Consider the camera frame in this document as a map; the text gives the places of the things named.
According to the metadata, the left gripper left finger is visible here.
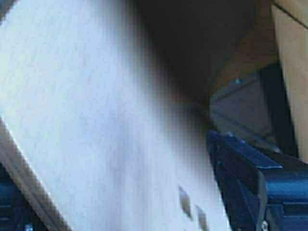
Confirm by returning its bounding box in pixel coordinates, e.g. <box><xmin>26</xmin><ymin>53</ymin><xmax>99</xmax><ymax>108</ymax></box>
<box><xmin>0</xmin><ymin>166</ymin><xmax>46</xmax><ymax>231</ymax></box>

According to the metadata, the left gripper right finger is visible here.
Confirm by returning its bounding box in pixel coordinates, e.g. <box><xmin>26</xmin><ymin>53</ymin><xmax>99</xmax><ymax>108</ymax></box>
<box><xmin>206</xmin><ymin>131</ymin><xmax>308</xmax><ymax>231</ymax></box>

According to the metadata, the wooden chair with square cutouts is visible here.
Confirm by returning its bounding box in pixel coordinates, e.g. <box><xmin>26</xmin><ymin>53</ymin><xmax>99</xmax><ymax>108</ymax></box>
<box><xmin>0</xmin><ymin>0</ymin><xmax>231</xmax><ymax>231</ymax></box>

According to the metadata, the long wooden window counter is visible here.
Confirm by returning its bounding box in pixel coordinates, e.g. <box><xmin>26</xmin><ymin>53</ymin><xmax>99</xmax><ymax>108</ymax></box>
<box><xmin>212</xmin><ymin>0</ymin><xmax>308</xmax><ymax>162</ymax></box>

